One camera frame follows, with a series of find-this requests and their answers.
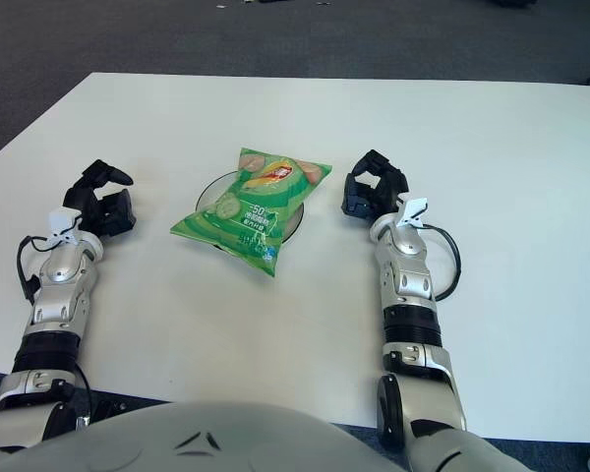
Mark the white plate black rim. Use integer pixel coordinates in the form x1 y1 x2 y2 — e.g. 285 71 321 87
195 169 306 252

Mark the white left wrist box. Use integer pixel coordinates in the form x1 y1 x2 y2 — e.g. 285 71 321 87
47 208 83 245

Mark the grey robot torso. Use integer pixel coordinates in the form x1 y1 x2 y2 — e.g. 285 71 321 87
0 400 409 472

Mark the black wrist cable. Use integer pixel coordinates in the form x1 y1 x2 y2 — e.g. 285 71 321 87
422 223 461 302
17 234 53 306

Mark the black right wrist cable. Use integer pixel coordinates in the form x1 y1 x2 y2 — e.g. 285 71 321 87
422 223 461 302

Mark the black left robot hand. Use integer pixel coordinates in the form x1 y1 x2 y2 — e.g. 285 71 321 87
61 158 138 241

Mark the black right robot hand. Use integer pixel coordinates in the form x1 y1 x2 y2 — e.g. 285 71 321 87
340 149 410 230

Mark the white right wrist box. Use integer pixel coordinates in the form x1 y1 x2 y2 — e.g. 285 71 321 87
395 198 430 228

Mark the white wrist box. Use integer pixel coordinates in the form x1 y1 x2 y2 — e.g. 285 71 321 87
395 198 430 228
47 208 83 245

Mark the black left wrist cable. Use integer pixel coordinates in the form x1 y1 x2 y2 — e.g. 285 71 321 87
17 234 53 306

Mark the green snack chips bag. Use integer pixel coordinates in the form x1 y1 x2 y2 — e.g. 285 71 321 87
170 146 333 279

